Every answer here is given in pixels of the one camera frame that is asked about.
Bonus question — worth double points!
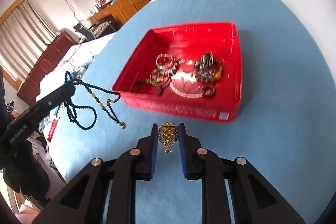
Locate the black bead necklace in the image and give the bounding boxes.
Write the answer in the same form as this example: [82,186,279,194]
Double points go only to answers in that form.
[64,70,127,131]

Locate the gold pixiu charm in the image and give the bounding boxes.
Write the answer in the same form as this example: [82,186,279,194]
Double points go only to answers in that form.
[158,122,178,153]

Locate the brown wooden ring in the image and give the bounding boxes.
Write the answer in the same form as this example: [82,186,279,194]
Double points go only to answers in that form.
[202,84,217,98]

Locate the thin silver ring bangle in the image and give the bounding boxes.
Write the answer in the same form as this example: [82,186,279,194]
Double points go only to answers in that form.
[149,69,170,87]

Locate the gold buddha pendant black cord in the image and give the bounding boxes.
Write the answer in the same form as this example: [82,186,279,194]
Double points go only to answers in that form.
[135,74,172,96]

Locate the brown patterned bead bracelet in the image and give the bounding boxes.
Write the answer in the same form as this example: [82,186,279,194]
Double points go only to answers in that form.
[193,52,224,84]

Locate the multicolour agate bead bracelet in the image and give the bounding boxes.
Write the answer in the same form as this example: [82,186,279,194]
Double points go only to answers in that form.
[157,57,184,77]

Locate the bed with white duvet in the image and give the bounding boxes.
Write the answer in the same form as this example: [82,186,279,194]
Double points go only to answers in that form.
[35,32,116,119]

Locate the red booklet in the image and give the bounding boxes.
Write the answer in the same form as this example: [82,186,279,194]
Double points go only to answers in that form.
[47,119,58,142]

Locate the red wooden headboard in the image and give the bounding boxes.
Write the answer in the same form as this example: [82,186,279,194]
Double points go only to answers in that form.
[17,29,77,106]

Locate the black office chair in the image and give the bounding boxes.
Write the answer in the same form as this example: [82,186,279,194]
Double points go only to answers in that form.
[73,22,96,42]

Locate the beige curtain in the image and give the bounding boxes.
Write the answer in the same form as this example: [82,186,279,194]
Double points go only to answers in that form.
[1,0,57,81]

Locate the red tin box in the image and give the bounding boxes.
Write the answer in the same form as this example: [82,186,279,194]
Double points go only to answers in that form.
[112,22,243,123]

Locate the wooden desk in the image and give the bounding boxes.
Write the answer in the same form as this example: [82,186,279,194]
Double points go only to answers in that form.
[88,3,138,26]

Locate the blue table cloth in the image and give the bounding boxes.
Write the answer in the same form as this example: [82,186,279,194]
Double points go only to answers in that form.
[50,0,335,223]

